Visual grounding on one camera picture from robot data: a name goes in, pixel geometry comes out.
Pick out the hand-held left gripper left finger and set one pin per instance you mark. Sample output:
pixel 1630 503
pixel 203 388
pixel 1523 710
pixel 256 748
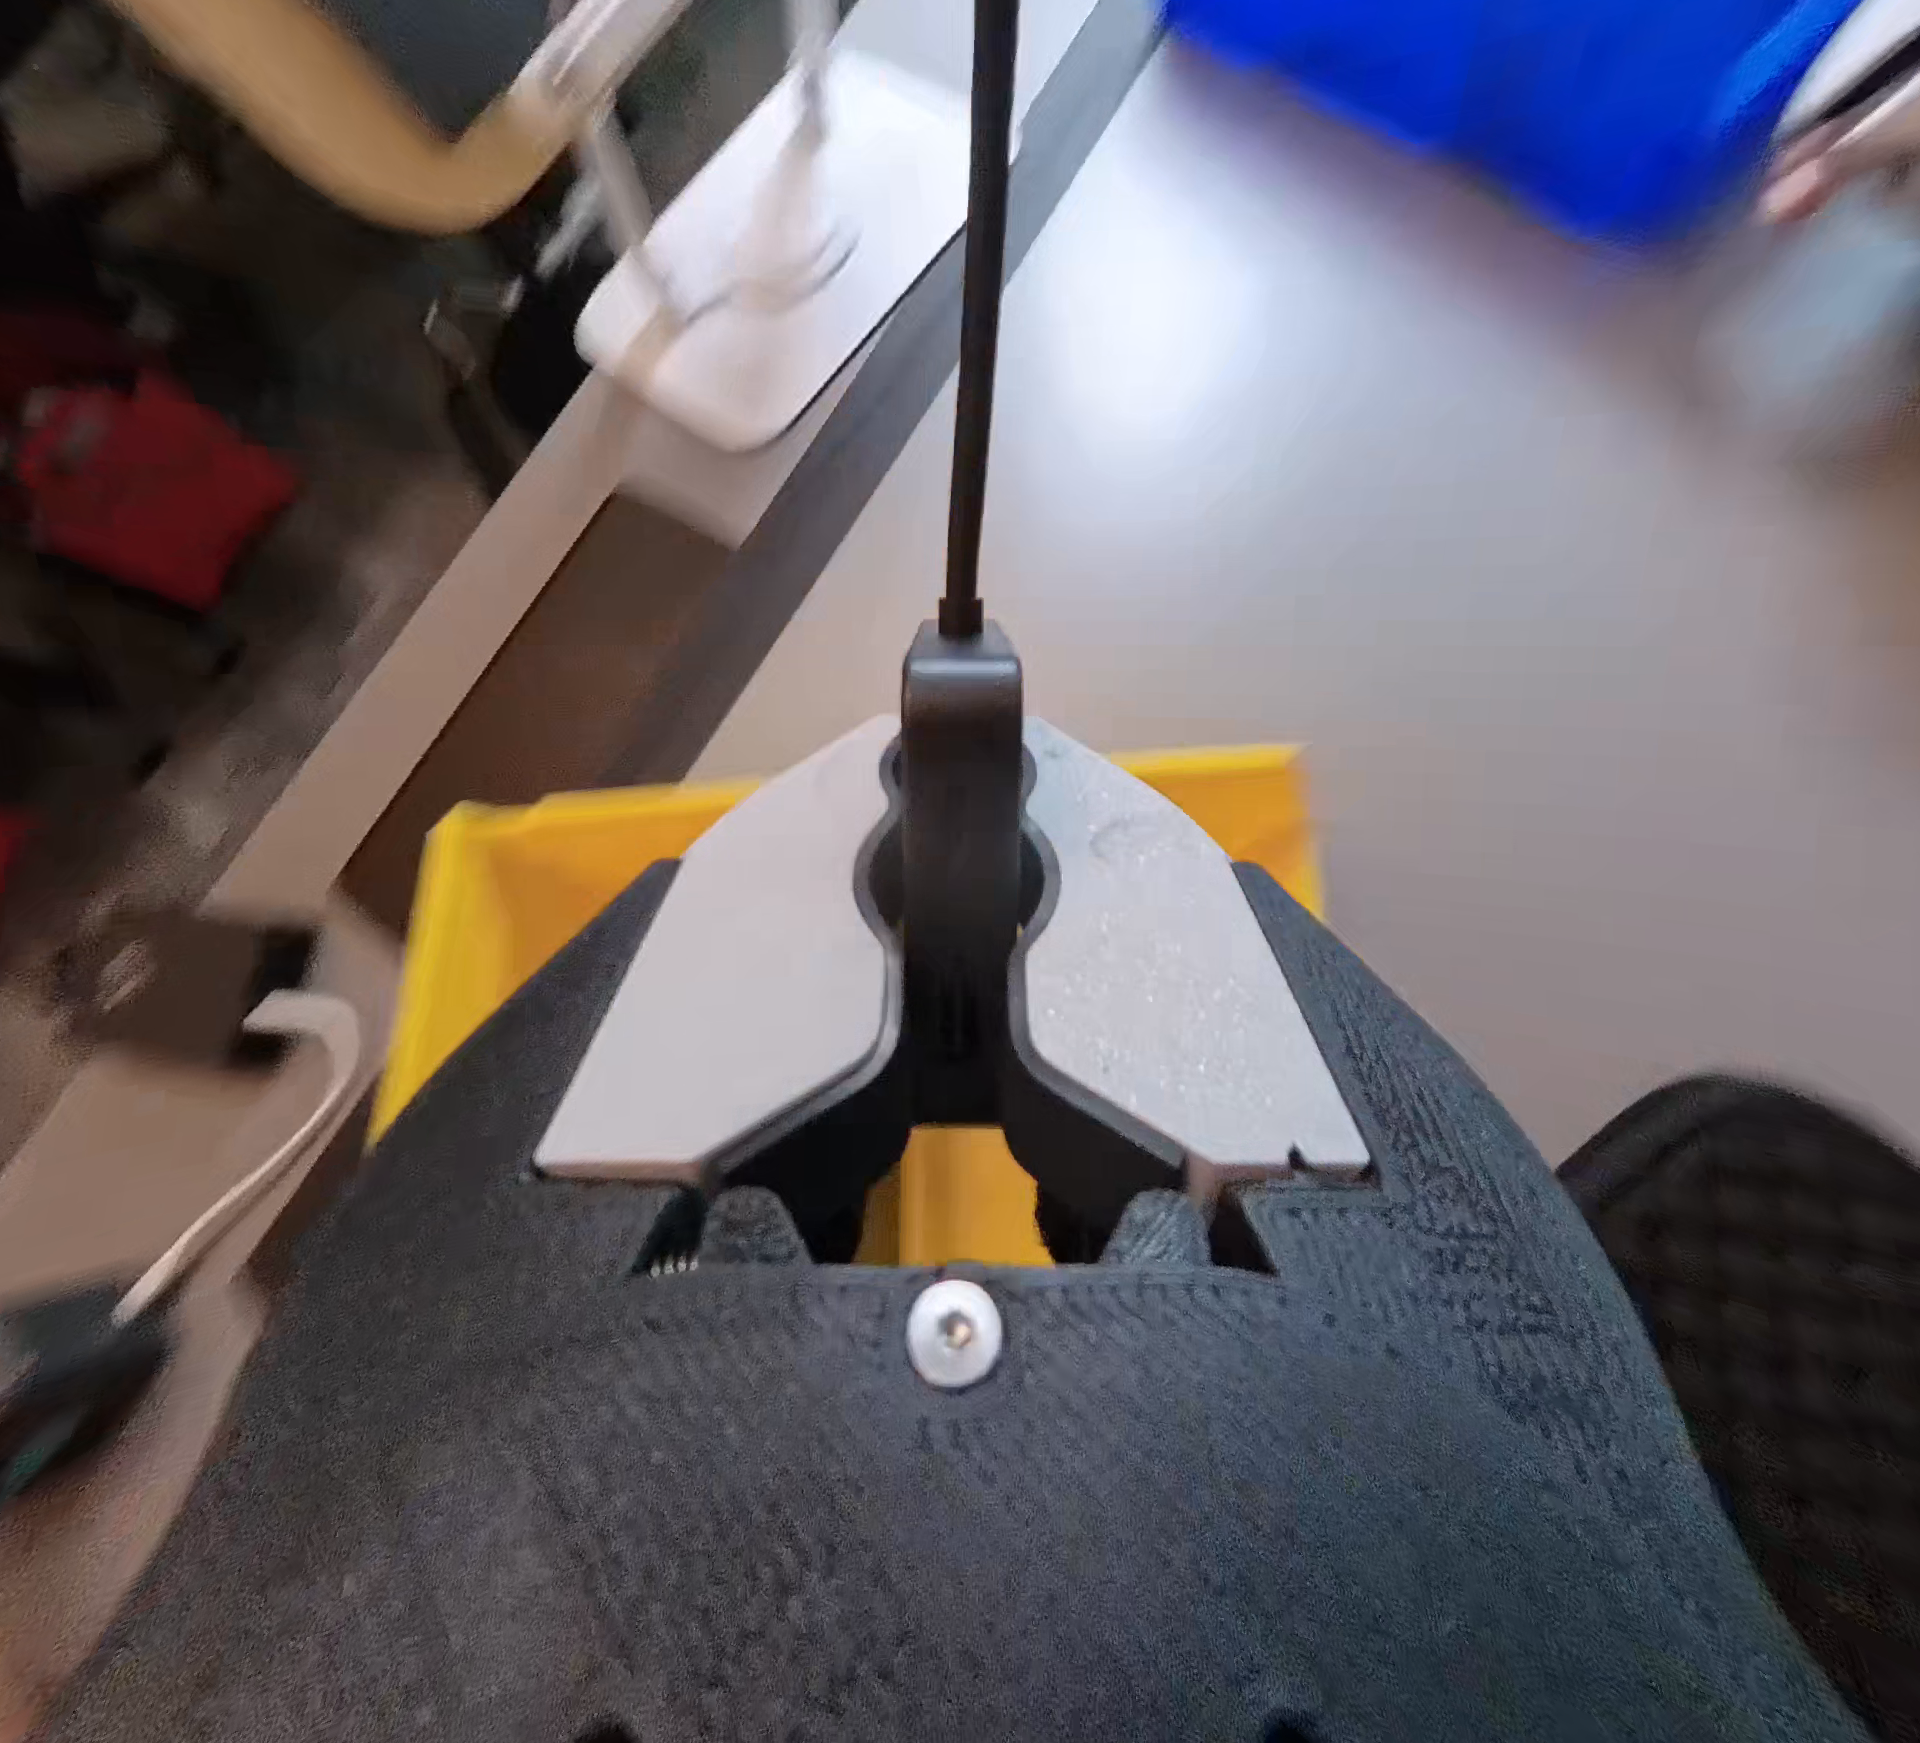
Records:
pixel 720 980

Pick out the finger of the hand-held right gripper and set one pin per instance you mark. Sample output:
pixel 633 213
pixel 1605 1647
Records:
pixel 1824 325

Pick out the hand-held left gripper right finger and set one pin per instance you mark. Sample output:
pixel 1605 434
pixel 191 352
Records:
pixel 1183 980

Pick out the yellow plastic bin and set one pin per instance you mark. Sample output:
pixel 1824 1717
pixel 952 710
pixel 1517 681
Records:
pixel 509 873

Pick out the small black adapter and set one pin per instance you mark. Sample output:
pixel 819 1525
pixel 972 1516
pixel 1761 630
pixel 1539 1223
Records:
pixel 961 801

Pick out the blue plastic bin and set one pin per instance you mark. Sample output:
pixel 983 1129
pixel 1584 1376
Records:
pixel 1427 3

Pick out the white folding stand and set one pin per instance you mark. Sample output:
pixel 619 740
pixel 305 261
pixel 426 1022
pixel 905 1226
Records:
pixel 779 318

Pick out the black padded chair armrest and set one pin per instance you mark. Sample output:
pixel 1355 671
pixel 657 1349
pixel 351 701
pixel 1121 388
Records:
pixel 1773 1322

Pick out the red fabric bag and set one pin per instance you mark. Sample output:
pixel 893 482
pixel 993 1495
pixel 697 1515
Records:
pixel 148 496

